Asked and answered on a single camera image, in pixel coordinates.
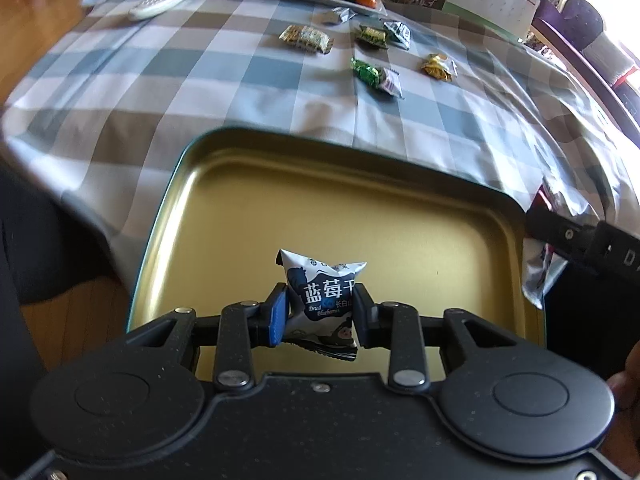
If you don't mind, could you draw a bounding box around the bright green snack packet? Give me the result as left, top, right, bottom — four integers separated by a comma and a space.
351, 57, 386, 88

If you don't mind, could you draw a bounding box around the green yellow snack packet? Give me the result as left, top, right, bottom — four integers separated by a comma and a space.
356, 25, 390, 50

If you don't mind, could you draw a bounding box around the desk calendar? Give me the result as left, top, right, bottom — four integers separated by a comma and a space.
442, 0, 543, 41

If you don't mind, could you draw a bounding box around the grey snack packet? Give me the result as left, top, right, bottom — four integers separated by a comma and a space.
320, 7, 357, 26

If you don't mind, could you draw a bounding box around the purple chair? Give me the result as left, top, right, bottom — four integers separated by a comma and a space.
530, 0, 640, 131

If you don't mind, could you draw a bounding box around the person's right hand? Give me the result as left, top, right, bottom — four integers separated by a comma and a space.
606, 337, 640, 461

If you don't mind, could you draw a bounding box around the gold patterned snack packet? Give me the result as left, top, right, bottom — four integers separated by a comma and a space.
278, 24, 335, 55

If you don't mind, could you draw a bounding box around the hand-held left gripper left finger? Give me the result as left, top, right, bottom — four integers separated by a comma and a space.
125, 282, 291, 393

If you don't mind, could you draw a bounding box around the gold tin tray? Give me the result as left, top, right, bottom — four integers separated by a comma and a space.
126, 129, 547, 383

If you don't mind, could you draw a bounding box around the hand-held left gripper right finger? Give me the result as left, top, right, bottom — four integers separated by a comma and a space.
351, 285, 518, 395

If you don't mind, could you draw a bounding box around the white pink snack packet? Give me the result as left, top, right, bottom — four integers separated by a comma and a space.
377, 67, 405, 100

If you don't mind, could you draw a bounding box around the checked tablecloth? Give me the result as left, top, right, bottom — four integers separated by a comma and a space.
0, 0, 640, 311

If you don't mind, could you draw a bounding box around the white remote control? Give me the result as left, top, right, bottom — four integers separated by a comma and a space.
128, 0, 208, 22

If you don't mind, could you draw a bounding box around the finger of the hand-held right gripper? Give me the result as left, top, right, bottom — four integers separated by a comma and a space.
525, 203, 601, 263

